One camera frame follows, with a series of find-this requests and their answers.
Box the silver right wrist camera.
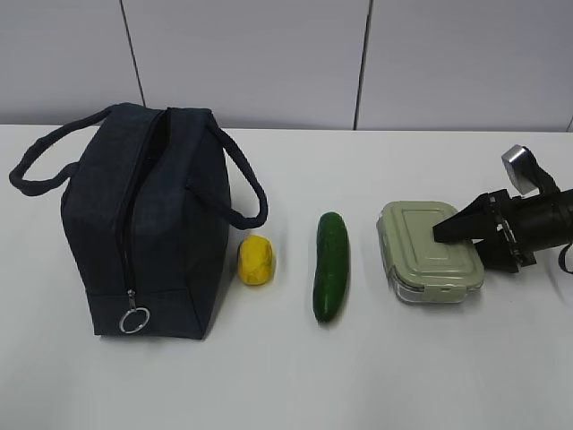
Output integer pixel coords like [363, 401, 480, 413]
[501, 145, 542, 195]

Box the green cucumber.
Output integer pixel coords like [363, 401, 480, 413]
[312, 211, 350, 323]

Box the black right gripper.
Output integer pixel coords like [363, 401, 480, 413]
[432, 190, 572, 272]

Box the dark navy lunch bag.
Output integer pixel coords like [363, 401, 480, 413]
[9, 103, 269, 340]

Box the yellow lemon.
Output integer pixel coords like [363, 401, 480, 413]
[237, 235, 274, 286]

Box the green lid food container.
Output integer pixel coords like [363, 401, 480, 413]
[376, 201, 484, 304]

